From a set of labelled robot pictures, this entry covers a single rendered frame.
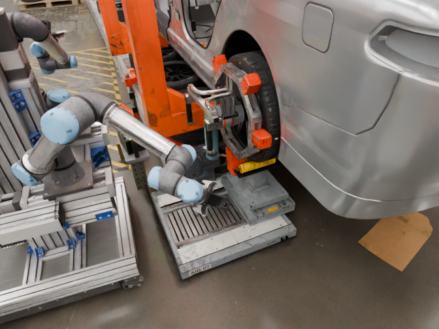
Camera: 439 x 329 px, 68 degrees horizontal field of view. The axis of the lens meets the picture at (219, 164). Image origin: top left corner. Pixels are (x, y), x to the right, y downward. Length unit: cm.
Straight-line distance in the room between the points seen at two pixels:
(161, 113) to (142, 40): 50
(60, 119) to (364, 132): 101
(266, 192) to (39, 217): 142
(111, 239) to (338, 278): 143
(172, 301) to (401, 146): 151
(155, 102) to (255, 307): 143
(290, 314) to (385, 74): 142
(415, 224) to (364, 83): 170
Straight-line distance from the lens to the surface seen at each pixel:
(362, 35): 116
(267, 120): 174
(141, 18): 208
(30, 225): 172
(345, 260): 234
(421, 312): 230
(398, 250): 251
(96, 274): 207
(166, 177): 110
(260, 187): 236
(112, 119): 124
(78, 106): 121
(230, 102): 172
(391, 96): 115
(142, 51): 213
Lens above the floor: 182
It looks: 38 degrees down
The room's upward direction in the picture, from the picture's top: 3 degrees counter-clockwise
